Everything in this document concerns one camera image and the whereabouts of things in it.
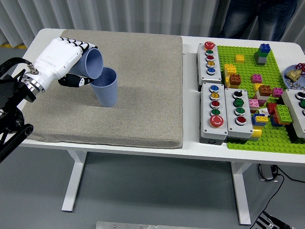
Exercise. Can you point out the yellow toy brick stack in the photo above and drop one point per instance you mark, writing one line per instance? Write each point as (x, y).
(230, 69)

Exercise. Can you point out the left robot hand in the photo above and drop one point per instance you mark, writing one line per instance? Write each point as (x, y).
(57, 59)

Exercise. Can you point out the brass pipe fitting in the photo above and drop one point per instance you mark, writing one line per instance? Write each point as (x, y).
(293, 74)

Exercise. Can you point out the white table leg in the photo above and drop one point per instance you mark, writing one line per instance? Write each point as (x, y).
(240, 190)
(74, 181)

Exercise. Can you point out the brown toy brick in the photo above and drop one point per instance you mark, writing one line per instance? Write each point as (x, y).
(264, 90)
(235, 79)

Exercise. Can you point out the grey five-button control box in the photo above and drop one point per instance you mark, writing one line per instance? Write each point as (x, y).
(215, 74)
(206, 112)

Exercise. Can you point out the red white valve wheel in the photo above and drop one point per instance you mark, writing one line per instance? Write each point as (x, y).
(300, 67)

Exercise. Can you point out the person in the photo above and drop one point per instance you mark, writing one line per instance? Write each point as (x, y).
(240, 21)

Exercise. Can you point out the blue dish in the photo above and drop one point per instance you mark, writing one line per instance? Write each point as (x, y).
(286, 74)

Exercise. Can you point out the grey selector switch control box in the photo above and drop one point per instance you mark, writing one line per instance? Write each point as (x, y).
(247, 124)

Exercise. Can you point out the multicolour toy brick stack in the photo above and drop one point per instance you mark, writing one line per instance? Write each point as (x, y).
(276, 122)

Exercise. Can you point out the blue and yellow toy brick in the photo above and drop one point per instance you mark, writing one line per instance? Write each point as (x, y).
(259, 119)

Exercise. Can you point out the pink toy brick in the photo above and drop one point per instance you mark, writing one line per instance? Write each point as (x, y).
(253, 104)
(256, 78)
(277, 92)

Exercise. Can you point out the green studded baseplate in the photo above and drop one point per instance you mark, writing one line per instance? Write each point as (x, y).
(247, 69)

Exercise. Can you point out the large green toy brick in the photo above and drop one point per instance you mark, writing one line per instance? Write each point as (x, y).
(283, 113)

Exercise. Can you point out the cream toy brick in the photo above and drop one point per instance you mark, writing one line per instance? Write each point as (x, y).
(261, 99)

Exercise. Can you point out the white pleated curtain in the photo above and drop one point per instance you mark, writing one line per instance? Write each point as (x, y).
(143, 14)

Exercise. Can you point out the small white paper tag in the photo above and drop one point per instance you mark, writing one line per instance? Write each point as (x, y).
(263, 111)

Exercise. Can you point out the grey push-button control box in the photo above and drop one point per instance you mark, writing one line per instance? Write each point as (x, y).
(295, 112)

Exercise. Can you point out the red toy brick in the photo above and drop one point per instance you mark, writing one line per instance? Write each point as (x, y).
(271, 108)

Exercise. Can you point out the yellow and grey toy brick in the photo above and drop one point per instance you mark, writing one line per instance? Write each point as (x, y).
(257, 133)

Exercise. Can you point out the grey power strip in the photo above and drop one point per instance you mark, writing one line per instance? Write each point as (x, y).
(265, 172)

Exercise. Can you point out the blue ribbed plastic cup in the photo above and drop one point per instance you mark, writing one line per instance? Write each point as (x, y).
(94, 64)
(107, 93)

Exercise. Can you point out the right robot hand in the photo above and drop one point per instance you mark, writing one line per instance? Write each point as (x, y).
(269, 223)

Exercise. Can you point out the grey-brown fabric mat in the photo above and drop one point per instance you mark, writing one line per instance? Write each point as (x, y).
(143, 95)

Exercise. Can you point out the small yellow toy brick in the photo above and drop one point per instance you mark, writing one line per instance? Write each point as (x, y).
(239, 58)

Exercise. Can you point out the dark green toy brick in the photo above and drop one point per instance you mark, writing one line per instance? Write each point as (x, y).
(259, 55)

